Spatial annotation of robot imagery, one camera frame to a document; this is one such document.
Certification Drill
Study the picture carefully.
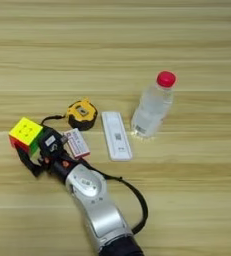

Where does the clear bottle red cap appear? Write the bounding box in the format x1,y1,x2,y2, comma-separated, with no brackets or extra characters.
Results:
130,70,177,141

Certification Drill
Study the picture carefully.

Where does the colourful puzzle cube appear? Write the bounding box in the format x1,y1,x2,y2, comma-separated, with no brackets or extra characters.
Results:
8,116,44,158

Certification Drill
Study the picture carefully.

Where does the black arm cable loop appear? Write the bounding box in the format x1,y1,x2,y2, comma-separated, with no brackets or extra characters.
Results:
83,159,149,235

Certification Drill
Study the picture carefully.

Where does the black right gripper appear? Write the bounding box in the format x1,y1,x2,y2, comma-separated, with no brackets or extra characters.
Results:
15,145,83,185

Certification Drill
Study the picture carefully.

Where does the white rectangular remote device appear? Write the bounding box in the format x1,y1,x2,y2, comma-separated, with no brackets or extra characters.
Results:
101,111,134,163

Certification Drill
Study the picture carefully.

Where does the small white red box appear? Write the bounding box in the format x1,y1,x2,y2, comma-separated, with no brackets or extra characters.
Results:
62,128,92,160

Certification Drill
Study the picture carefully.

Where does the yellow black tape measure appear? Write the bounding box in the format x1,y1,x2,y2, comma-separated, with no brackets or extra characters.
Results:
40,98,99,132

